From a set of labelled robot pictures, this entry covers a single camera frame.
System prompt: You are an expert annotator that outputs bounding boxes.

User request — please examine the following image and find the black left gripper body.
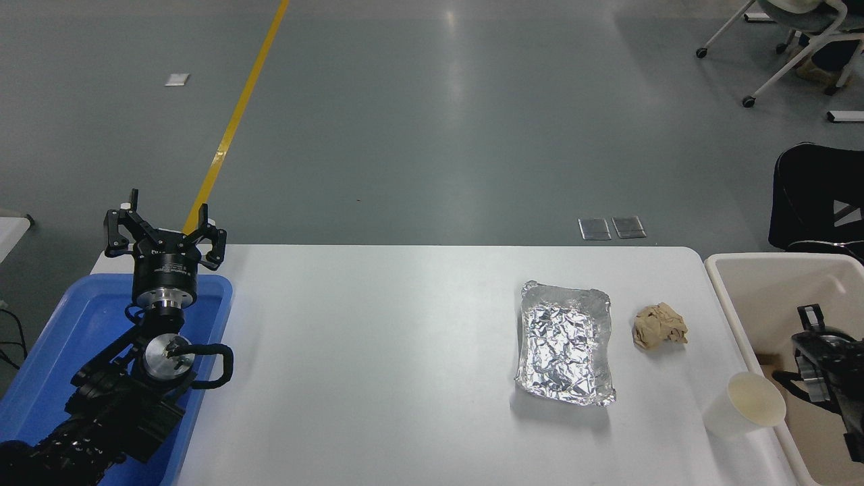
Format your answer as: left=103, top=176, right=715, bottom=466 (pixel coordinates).
left=132, top=232, right=201, bottom=293

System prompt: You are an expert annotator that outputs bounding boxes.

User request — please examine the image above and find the white paper cup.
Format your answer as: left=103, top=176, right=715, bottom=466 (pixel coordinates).
left=702, top=371, right=787, bottom=439

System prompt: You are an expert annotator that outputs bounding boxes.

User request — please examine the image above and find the blue plastic tray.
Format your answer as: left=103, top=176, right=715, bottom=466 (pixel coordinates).
left=0, top=273, right=234, bottom=486

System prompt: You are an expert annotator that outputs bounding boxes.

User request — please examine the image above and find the white side table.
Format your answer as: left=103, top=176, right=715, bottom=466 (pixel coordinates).
left=0, top=208, right=34, bottom=265

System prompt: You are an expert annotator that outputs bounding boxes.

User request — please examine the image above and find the crinkled foil tray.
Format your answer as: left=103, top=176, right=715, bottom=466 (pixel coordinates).
left=514, top=280, right=617, bottom=408

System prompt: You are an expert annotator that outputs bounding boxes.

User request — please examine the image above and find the crumpled tan paper ball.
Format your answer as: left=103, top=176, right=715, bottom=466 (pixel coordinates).
left=632, top=302, right=689, bottom=350

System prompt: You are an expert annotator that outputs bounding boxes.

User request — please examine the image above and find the large pale bin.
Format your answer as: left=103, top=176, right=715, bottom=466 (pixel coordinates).
left=704, top=252, right=864, bottom=486

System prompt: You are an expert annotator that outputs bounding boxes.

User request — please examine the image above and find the black office chair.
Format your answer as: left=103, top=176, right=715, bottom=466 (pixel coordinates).
left=768, top=142, right=864, bottom=264

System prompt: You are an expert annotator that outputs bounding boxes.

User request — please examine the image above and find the brown cardboard box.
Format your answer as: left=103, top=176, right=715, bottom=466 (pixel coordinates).
left=795, top=51, right=844, bottom=86

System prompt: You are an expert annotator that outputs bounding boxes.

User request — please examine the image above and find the white-framed office chair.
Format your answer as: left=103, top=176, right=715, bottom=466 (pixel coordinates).
left=695, top=0, right=864, bottom=109

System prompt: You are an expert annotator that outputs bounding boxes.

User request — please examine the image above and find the black floor cable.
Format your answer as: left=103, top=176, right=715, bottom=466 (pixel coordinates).
left=0, top=300, right=29, bottom=371

